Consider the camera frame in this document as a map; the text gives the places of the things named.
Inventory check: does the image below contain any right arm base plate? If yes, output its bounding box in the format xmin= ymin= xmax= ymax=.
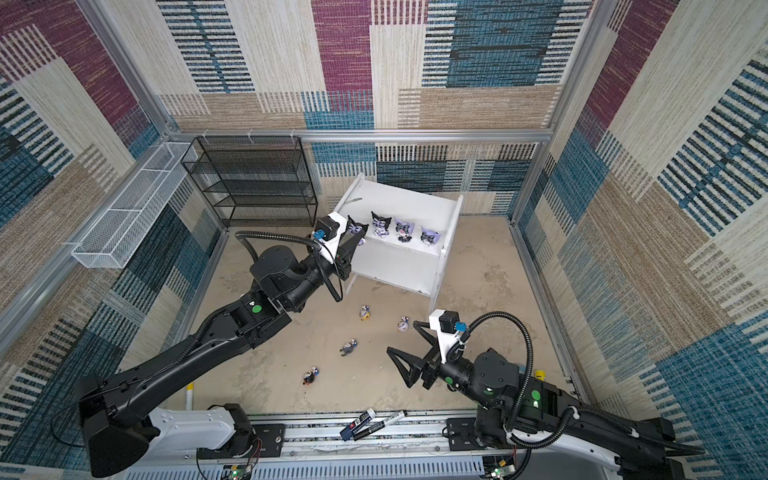
xmin=442 ymin=417 xmax=487 ymax=452

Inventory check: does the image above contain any black white marker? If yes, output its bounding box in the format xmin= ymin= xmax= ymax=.
xmin=353 ymin=410 xmax=407 ymax=441

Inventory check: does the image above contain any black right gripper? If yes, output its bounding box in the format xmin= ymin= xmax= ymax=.
xmin=387 ymin=321 xmax=495 ymax=410

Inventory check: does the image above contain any striped purple Kuromi figure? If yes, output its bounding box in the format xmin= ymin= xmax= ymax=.
xmin=371 ymin=212 xmax=392 ymax=238

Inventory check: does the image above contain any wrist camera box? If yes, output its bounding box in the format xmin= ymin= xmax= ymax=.
xmin=312 ymin=212 xmax=347 ymax=264
xmin=429 ymin=309 xmax=468 ymax=364

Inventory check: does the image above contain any black wire mesh shelf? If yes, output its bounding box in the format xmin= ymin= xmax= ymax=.
xmin=181 ymin=136 xmax=318 ymax=228

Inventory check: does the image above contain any white wire mesh basket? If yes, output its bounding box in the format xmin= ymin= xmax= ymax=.
xmin=72 ymin=142 xmax=195 ymax=269

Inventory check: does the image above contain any white two-tier shelf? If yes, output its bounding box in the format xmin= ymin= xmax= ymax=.
xmin=335 ymin=174 xmax=463 ymax=301

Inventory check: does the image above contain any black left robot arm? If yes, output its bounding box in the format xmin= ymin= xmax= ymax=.
xmin=75 ymin=214 xmax=368 ymax=478

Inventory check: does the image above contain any grey purple Kuromi figure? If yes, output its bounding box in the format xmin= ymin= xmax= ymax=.
xmin=339 ymin=339 xmax=358 ymax=357

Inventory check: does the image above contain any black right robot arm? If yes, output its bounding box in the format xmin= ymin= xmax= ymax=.
xmin=386 ymin=310 xmax=705 ymax=479

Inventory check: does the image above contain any yellow white marker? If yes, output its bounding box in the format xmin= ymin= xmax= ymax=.
xmin=185 ymin=382 xmax=194 ymax=411

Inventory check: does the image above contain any yellow Doraemon figure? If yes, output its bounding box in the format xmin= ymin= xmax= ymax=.
xmin=359 ymin=305 xmax=371 ymax=321

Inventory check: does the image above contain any black marker blue label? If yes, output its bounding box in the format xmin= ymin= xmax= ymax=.
xmin=340 ymin=408 xmax=376 ymax=441

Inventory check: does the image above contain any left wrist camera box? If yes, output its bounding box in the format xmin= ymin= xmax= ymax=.
xmin=312 ymin=212 xmax=347 ymax=264

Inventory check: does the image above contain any small white purple figure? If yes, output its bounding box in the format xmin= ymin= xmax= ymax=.
xmin=397 ymin=316 xmax=410 ymax=332

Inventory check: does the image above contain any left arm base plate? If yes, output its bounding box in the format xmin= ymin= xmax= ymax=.
xmin=249 ymin=423 xmax=286 ymax=461

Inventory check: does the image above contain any purple hood Kuromi figure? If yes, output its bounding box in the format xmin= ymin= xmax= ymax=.
xmin=420 ymin=227 xmax=442 ymax=247

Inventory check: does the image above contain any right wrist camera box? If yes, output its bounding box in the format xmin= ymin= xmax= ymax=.
xmin=429 ymin=309 xmax=468 ymax=364

